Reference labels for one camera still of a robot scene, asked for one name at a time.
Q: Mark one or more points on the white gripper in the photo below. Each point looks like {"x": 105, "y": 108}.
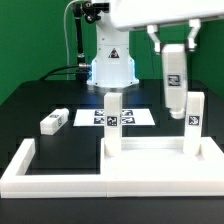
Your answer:
{"x": 127, "y": 15}

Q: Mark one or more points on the white desk top tray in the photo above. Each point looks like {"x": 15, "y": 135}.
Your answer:
{"x": 140, "y": 155}

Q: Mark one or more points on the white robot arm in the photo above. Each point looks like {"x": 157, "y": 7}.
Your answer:
{"x": 113, "y": 66}

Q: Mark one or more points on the fiducial marker base sheet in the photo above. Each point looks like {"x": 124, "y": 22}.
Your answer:
{"x": 95, "y": 117}

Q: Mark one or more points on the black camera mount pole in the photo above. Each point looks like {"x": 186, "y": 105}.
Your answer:
{"x": 80, "y": 36}

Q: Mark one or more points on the white U-shaped obstacle frame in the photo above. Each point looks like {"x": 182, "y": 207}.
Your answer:
{"x": 16, "y": 183}

